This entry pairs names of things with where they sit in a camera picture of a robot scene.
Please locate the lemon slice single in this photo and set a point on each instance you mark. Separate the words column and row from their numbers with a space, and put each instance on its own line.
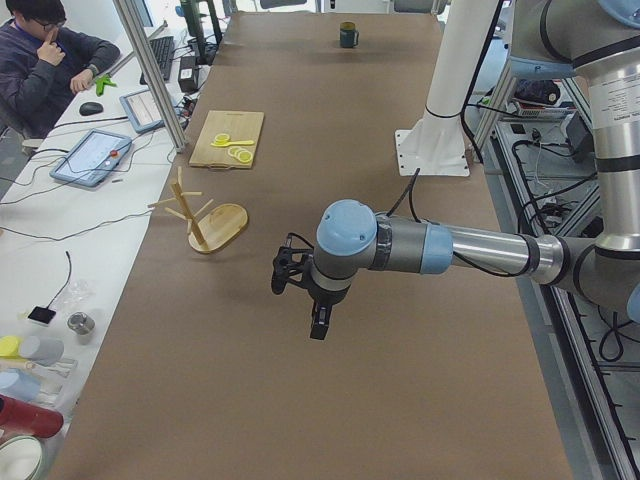
column 222, row 140

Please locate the wooden cup rack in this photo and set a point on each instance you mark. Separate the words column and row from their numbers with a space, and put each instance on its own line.
column 209, row 229

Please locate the black computer mouse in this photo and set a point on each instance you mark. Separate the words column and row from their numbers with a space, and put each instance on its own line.
column 90, row 108

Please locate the small steel cup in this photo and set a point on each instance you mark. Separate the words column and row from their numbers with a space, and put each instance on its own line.
column 82, row 325

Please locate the white green bowl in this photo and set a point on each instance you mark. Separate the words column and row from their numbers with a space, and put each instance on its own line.
column 21, row 458

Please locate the black power adapter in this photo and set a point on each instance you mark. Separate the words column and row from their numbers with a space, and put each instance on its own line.
column 188, row 75

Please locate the far teach pendant tablet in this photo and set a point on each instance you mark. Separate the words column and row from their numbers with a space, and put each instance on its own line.
column 142, row 111

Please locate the small black square device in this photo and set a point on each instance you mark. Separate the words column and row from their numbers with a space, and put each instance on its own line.
column 42, row 315

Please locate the lemon slice middle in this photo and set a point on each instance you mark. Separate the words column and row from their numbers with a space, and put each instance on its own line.
column 240, row 154

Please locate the yellow cup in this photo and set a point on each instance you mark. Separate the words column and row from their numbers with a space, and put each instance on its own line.
column 9, row 346

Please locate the red bottle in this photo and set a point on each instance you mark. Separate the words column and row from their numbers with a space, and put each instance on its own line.
column 24, row 418

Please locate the seated person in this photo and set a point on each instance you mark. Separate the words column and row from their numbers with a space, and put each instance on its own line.
column 44, row 64

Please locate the aluminium frame post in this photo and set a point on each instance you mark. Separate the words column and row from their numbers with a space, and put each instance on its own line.
column 132, row 24

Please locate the grey cup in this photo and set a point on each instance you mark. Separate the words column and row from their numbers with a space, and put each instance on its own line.
column 45, row 351

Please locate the black keyboard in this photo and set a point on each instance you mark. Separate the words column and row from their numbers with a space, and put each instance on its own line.
column 163, row 49

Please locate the light blue cup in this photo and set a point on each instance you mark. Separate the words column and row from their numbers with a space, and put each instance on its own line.
column 20, row 385

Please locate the green plastic toy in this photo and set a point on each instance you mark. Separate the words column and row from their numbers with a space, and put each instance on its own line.
column 102, row 82

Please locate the teach pendant tablet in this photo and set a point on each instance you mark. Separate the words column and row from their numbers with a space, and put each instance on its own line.
column 142, row 111
column 92, row 159

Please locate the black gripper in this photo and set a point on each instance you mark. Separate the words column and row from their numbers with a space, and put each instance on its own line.
column 326, row 297

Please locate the wooden cutting board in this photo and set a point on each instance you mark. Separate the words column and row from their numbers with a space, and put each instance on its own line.
column 240, row 125

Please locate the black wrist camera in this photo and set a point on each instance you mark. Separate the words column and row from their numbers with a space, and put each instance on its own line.
column 291, row 264

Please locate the yellow plastic knife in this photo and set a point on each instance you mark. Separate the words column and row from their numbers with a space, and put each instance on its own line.
column 239, row 143

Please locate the near teach pendant tablet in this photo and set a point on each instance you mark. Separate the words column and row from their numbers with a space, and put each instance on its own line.
column 92, row 159

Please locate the white camera pillar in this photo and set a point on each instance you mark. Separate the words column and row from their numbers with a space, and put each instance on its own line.
column 435, row 146

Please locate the dark teal mug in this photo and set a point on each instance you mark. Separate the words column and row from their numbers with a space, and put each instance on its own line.
column 348, row 35

